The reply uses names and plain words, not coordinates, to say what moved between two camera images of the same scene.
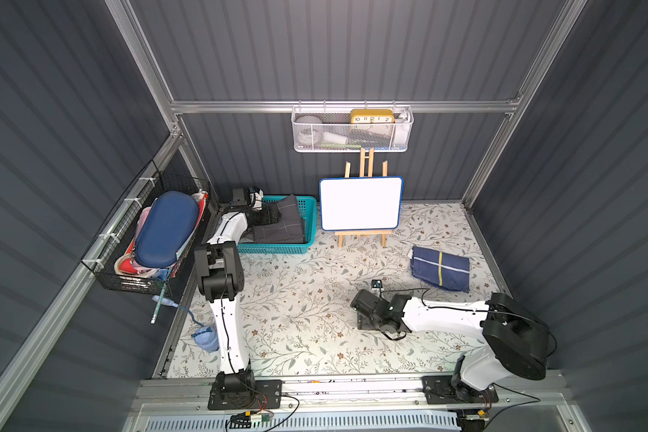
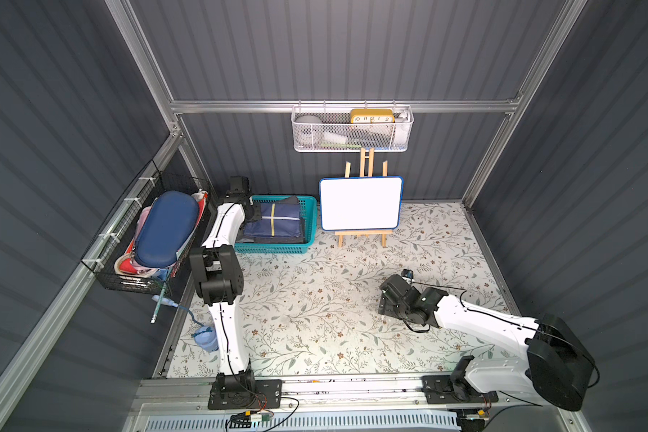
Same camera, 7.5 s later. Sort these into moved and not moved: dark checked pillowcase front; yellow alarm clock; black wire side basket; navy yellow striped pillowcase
Moved: navy yellow striped pillowcase
Not moved: dark checked pillowcase front; yellow alarm clock; black wire side basket
